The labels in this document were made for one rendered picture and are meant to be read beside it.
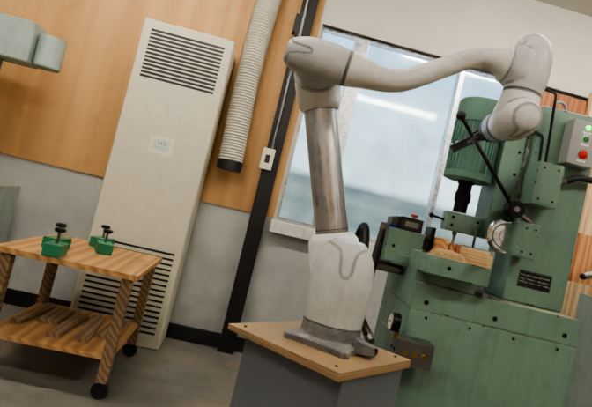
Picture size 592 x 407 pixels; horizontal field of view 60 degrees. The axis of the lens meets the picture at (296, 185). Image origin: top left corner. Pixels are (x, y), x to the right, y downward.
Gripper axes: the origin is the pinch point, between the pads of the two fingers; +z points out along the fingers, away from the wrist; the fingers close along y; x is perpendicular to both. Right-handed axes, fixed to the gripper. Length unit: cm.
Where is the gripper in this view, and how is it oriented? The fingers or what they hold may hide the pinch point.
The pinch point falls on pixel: (470, 137)
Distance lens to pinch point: 181.0
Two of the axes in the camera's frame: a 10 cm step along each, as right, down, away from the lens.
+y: 8.8, -4.7, 0.4
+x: -4.8, -8.8, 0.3
